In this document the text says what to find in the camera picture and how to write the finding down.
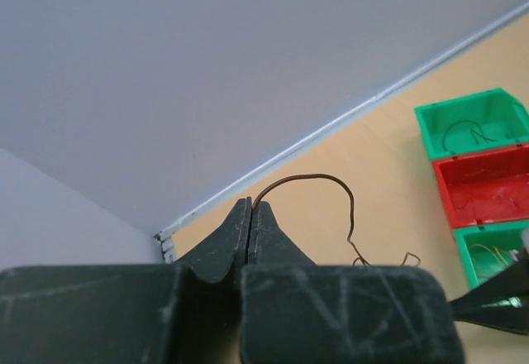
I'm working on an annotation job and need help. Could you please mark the yellow wire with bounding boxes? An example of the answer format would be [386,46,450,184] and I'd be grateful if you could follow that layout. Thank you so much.
[469,242,513,278]

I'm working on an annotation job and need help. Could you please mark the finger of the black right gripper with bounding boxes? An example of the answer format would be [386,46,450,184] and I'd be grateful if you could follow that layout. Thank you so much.
[450,259,528,335]

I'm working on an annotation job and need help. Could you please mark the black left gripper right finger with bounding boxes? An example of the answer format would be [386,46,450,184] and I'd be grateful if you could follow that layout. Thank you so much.
[241,203,465,363]

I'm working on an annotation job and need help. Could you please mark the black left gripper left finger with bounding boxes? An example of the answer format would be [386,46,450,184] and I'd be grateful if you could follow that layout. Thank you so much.
[1,198,251,363]

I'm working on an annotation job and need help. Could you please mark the black wire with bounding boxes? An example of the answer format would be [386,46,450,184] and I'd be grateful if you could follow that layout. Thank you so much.
[441,120,499,154]

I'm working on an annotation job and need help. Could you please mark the red brown wire bundle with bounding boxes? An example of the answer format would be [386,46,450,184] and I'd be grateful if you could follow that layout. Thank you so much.
[252,173,422,268]

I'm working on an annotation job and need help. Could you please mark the far green plastic bin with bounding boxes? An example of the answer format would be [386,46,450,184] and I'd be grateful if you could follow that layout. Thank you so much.
[414,88,528,160]

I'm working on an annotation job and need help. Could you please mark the red plastic bin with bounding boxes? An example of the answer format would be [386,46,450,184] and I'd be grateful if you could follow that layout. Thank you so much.
[431,144,528,229]

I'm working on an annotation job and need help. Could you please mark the green plastic bin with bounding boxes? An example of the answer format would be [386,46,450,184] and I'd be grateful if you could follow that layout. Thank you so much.
[454,220,528,289]
[414,88,528,160]

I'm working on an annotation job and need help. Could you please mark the near green plastic bin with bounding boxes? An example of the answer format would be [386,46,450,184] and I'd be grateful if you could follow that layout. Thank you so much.
[454,220,528,289]

